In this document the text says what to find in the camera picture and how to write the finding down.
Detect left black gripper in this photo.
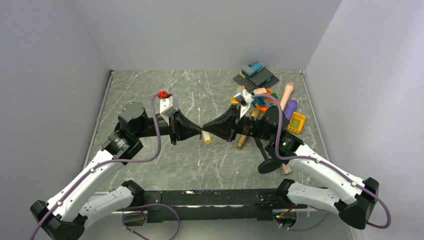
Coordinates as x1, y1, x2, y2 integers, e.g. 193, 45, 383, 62
135, 108, 205, 145

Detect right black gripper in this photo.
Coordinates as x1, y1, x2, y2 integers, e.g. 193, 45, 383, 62
202, 103, 274, 143

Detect yellow key tag with keyring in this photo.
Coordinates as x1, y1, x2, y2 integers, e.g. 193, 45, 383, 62
201, 130, 212, 144

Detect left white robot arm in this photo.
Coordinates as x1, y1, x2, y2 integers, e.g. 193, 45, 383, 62
30, 97, 201, 240

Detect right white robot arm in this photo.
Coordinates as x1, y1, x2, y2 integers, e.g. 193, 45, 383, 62
201, 105, 381, 230

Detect orange triangular toy block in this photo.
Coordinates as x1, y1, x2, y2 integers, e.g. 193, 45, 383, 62
231, 85, 246, 106

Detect gold toy microphone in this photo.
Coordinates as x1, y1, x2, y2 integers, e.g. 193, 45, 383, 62
236, 108, 261, 150

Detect black microphone stand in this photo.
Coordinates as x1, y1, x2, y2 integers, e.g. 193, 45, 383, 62
254, 138, 282, 174

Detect blue grey lego stack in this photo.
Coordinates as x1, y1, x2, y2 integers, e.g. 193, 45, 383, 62
241, 62, 266, 78

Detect dark grey lego baseplate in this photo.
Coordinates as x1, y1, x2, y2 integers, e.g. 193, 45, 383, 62
233, 68, 280, 92

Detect purple toy microphone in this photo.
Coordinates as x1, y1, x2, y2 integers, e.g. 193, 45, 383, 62
285, 99, 298, 120

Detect yellow window toy block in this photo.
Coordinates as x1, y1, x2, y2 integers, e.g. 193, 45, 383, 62
287, 112, 306, 135

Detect glitter filled tube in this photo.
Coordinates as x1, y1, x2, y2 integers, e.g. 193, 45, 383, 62
281, 164, 293, 175

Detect pink toy microphone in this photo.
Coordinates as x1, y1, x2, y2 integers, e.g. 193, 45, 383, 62
280, 82, 295, 110

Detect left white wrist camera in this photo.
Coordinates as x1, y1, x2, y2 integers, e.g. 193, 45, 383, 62
158, 91, 179, 119

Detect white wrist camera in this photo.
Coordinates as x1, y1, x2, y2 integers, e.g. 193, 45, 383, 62
158, 91, 179, 119
233, 86, 254, 119

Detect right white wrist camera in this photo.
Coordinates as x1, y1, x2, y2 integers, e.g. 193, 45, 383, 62
233, 86, 254, 119

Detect orange ring toy with bricks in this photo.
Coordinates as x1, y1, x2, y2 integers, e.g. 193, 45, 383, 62
252, 87, 279, 113

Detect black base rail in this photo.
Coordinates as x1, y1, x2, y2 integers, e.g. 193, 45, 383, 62
122, 180, 306, 223

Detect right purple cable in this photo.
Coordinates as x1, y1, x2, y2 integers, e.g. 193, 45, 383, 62
251, 93, 392, 229

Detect purple cable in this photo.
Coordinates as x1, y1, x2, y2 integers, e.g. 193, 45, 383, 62
251, 93, 392, 229
29, 93, 163, 240

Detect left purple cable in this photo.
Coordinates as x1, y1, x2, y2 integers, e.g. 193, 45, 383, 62
29, 93, 163, 240

